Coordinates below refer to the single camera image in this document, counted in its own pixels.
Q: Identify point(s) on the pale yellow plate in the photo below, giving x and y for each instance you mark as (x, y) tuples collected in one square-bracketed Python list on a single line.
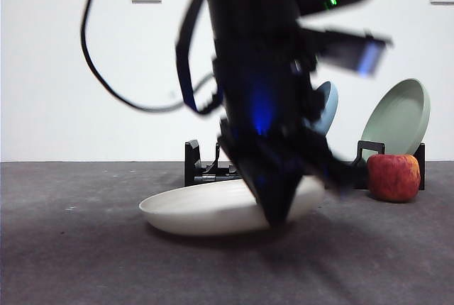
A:
[(195, 213)]

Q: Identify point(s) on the black plate rack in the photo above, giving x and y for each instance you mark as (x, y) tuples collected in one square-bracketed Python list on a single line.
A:
[(193, 165)]

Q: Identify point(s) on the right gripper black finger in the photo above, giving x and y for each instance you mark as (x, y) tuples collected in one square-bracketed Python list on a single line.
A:
[(275, 191), (328, 166)]

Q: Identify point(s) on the red apple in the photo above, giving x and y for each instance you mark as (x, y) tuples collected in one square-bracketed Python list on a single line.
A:
[(393, 179)]

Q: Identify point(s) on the blue plate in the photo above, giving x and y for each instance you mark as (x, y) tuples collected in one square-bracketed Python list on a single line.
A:
[(330, 106)]

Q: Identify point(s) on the green plate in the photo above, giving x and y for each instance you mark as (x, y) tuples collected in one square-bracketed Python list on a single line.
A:
[(397, 120)]

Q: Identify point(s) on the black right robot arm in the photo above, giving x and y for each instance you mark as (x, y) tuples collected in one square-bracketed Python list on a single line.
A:
[(248, 35)]

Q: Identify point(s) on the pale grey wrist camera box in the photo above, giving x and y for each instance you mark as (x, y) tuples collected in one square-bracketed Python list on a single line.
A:
[(354, 55)]

